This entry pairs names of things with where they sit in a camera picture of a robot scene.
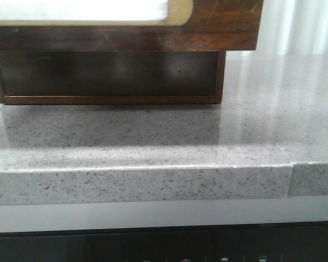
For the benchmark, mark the dark wooden drawer cabinet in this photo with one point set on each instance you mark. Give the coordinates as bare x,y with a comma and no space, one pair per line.
214,98

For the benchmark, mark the white curtain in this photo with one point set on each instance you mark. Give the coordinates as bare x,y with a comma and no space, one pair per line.
292,28

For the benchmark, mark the black appliance control panel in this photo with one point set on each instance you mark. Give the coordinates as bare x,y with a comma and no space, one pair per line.
306,241

